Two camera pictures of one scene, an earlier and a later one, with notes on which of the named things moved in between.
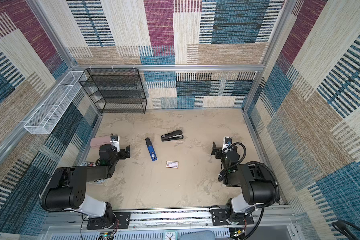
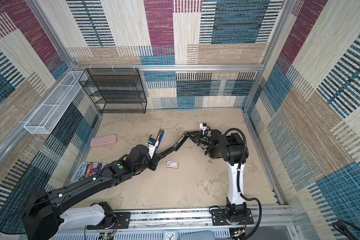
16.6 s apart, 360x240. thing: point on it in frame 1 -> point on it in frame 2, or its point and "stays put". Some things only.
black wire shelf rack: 115,90 stays put
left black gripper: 122,153 -> 154,160
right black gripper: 218,150 -> 198,134
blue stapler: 151,149 -> 160,136
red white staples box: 173,164 stays put
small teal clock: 170,235 stays put
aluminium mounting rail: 71,220 stays put
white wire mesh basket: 44,121 stays put
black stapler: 175,135 -> 180,140
